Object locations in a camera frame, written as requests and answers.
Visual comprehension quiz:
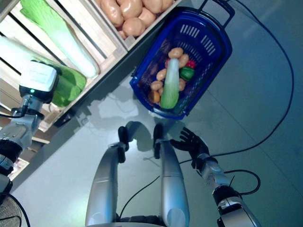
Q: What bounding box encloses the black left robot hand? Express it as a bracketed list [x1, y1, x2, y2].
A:
[18, 60, 59, 104]

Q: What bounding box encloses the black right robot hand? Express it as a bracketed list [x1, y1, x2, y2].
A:
[169, 127, 210, 170]

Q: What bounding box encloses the napa cabbage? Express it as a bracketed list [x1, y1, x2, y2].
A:
[0, 35, 87, 108]
[20, 0, 100, 79]
[160, 58, 180, 110]

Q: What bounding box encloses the blue plastic shopping basket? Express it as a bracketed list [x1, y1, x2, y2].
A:
[129, 0, 234, 119]

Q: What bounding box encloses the grey woven basket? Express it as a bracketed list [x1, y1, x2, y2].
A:
[0, 193, 24, 227]

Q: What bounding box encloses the orange tangerine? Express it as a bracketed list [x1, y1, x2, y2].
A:
[148, 91, 161, 104]

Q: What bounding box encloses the green bell pepper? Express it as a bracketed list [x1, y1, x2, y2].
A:
[179, 67, 195, 81]

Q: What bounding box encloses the slatted wooden crate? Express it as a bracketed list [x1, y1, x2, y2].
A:
[0, 0, 128, 133]

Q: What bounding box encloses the black robot pelvis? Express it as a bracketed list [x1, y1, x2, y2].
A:
[111, 214, 166, 227]

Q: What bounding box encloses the black tether cable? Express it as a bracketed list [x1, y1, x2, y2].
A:
[117, 175, 161, 220]

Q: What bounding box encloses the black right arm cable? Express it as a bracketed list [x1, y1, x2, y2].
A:
[223, 169, 261, 196]

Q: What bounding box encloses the long black floor cable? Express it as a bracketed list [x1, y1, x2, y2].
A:
[179, 0, 295, 164]

